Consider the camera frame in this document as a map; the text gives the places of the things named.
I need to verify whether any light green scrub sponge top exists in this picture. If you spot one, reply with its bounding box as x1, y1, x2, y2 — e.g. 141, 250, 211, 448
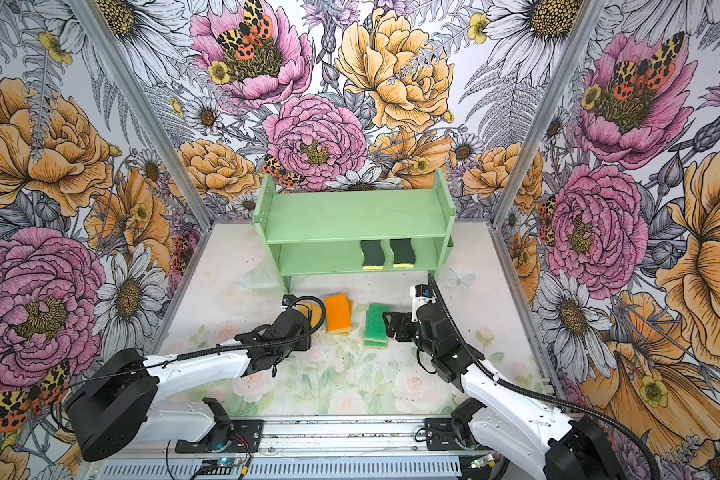
364, 304, 391, 342

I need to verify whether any light green scrub sponge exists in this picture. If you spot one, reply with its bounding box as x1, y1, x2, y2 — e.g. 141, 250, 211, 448
363, 339, 387, 348
364, 304, 391, 342

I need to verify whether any yellow cellulose sponge front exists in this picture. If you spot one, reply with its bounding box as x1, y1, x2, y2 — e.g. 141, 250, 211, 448
297, 301, 325, 330

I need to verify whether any dark green scrub sponge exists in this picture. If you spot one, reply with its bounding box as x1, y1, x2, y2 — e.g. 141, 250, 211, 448
390, 238, 416, 268
360, 240, 386, 270

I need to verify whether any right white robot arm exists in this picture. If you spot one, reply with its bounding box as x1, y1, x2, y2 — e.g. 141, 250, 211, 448
382, 302, 625, 479

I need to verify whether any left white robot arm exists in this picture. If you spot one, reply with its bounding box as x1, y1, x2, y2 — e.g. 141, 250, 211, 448
64, 306, 325, 462

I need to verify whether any light green wooden shelf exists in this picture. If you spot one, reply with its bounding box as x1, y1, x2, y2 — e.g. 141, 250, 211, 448
253, 170, 456, 293

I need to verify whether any light green scrub sponge bottom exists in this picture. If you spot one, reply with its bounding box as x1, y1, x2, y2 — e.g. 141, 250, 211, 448
363, 339, 387, 348

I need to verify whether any orange scrub sponge top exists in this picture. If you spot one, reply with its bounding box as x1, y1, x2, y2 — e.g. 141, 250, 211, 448
324, 294, 352, 335

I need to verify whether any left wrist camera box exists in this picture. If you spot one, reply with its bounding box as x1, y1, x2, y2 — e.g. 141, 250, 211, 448
281, 294, 297, 308

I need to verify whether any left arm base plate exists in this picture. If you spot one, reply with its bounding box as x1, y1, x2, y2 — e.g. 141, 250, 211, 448
174, 419, 265, 454

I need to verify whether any aluminium front rail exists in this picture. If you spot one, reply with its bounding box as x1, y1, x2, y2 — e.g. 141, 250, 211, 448
92, 415, 598, 460

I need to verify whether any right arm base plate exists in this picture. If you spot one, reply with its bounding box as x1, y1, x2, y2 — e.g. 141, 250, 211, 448
424, 417, 475, 451

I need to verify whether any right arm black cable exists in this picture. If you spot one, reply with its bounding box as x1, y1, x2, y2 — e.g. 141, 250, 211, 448
427, 274, 661, 480

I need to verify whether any white slotted cable duct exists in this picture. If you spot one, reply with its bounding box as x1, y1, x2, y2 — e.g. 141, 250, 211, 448
93, 455, 462, 479

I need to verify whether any right aluminium corner post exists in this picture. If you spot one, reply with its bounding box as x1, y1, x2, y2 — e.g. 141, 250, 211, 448
490, 0, 607, 232

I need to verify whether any aluminium corner post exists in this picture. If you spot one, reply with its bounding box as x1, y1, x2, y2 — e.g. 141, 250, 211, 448
490, 0, 607, 232
65, 0, 214, 232

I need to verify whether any left aluminium corner post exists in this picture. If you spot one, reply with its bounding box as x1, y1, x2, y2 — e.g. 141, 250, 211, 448
65, 0, 214, 232

